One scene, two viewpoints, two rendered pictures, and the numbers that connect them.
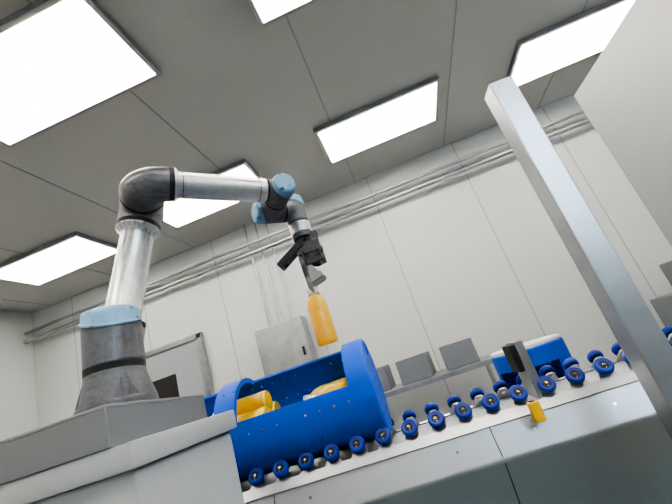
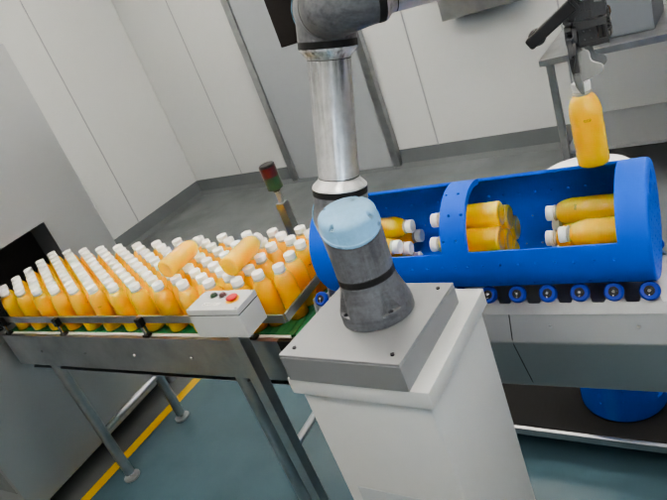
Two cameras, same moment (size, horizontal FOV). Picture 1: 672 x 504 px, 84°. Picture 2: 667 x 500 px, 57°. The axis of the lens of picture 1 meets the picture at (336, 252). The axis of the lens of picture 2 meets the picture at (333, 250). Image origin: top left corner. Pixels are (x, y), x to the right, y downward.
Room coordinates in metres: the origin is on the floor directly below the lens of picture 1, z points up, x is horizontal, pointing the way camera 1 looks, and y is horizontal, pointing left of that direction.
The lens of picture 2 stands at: (-0.17, -0.01, 1.86)
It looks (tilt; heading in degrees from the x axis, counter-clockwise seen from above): 25 degrees down; 31
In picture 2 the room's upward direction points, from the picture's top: 21 degrees counter-clockwise
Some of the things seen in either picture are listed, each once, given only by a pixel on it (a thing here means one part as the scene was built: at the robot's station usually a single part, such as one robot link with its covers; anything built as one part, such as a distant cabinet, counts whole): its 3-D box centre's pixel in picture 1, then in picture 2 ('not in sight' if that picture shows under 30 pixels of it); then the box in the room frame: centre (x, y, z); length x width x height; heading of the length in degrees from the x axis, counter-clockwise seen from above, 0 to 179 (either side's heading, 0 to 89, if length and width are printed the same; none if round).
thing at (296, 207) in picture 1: (294, 211); not in sight; (1.22, 0.10, 1.73); 0.09 x 0.08 x 0.11; 123
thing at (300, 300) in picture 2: not in sight; (316, 280); (1.31, 1.00, 0.96); 0.40 x 0.01 x 0.03; 175
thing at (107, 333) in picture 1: (112, 336); (353, 237); (0.78, 0.52, 1.37); 0.13 x 0.12 x 0.14; 33
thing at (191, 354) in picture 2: not in sight; (206, 386); (1.38, 1.78, 0.45); 1.64 x 0.48 x 0.90; 85
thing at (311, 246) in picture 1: (309, 250); (585, 16); (1.22, 0.09, 1.57); 0.09 x 0.08 x 0.12; 85
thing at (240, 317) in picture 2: not in sight; (226, 312); (1.03, 1.15, 1.05); 0.20 x 0.10 x 0.10; 85
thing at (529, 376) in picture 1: (522, 368); not in sight; (1.18, -0.40, 1.00); 0.10 x 0.04 x 0.15; 175
